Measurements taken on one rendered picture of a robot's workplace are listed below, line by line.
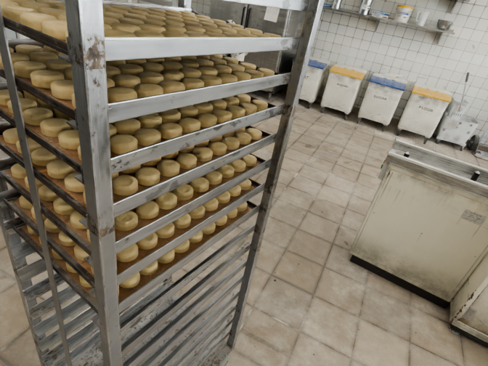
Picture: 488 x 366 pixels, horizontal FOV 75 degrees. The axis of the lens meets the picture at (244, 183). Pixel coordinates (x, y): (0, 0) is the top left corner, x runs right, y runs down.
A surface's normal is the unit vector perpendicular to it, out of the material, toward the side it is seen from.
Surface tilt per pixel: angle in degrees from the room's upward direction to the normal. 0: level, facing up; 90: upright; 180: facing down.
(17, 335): 0
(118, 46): 90
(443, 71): 90
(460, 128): 95
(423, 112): 91
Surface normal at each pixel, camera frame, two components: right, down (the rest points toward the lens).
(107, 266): 0.80, 0.42
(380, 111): -0.45, 0.44
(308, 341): 0.17, -0.84
